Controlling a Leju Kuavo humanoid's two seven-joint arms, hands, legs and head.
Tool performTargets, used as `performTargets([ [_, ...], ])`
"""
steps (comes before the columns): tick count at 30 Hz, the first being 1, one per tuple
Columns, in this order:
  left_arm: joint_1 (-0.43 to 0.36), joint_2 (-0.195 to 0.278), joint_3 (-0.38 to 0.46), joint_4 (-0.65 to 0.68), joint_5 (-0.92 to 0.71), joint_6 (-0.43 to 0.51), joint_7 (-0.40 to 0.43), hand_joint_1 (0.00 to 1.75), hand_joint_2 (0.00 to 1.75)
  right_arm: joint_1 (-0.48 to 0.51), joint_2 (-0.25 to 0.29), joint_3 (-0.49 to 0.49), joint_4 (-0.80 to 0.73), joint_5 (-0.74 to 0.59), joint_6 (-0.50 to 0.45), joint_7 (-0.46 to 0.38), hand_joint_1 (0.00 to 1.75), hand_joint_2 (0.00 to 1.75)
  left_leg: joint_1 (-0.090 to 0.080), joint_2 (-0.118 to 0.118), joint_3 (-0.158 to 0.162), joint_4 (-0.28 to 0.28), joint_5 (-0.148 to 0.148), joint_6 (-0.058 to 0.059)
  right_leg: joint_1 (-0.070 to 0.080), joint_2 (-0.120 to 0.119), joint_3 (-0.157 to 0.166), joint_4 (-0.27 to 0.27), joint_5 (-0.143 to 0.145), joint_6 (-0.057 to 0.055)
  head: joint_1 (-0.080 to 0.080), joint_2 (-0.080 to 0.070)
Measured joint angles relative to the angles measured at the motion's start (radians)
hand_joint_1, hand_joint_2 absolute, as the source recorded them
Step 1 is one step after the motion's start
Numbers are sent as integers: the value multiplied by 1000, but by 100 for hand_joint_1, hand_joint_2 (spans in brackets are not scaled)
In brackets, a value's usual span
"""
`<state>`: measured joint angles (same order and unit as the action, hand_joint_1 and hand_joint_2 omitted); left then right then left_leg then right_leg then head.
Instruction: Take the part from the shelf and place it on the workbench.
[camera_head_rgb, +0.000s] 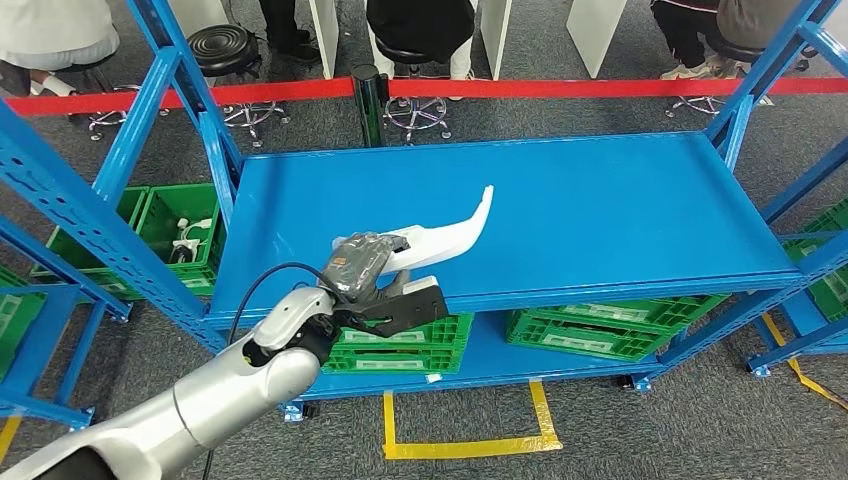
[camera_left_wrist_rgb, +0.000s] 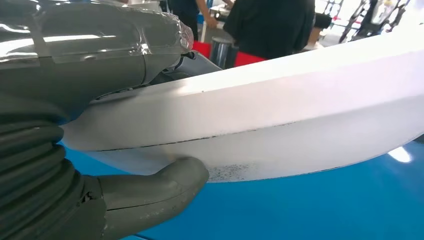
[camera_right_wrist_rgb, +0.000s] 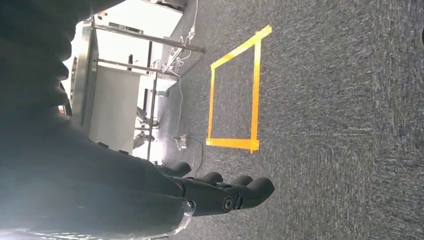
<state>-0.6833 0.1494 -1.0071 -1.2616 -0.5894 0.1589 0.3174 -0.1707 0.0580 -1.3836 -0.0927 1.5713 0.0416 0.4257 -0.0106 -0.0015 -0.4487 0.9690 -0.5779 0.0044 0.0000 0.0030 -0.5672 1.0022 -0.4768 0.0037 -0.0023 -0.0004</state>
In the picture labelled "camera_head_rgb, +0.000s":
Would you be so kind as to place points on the person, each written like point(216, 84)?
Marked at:
point(417, 26)
point(285, 26)
point(53, 33)
point(755, 20)
point(682, 33)

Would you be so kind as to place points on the black barrier post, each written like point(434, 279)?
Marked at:
point(370, 99)

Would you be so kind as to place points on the black round stool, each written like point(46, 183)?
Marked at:
point(222, 50)

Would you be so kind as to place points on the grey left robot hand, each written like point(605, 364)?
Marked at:
point(358, 265)

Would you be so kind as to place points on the yellow floor tape square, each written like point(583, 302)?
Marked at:
point(464, 450)
point(805, 384)
point(8, 437)

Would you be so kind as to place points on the red barrier belt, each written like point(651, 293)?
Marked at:
point(278, 91)
point(563, 87)

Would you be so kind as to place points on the chrome base stool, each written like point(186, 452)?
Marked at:
point(116, 118)
point(732, 50)
point(414, 109)

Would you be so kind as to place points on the white desk panel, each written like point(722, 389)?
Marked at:
point(495, 33)
point(324, 33)
point(195, 13)
point(593, 33)

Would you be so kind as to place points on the white curved plastic part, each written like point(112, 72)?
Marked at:
point(450, 242)

